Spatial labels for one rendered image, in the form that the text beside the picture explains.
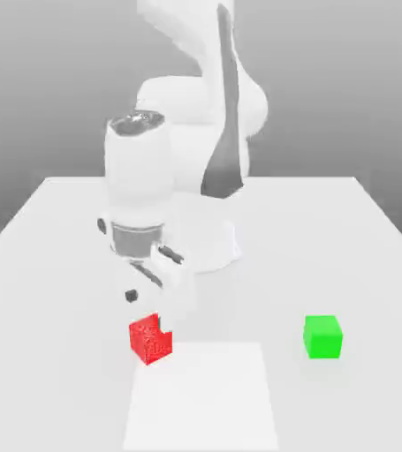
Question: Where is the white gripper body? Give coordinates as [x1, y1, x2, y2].
[122, 261, 198, 320]

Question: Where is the small red cube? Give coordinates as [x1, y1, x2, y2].
[128, 312, 174, 366]

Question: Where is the small green cube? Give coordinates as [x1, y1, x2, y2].
[302, 314, 344, 360]

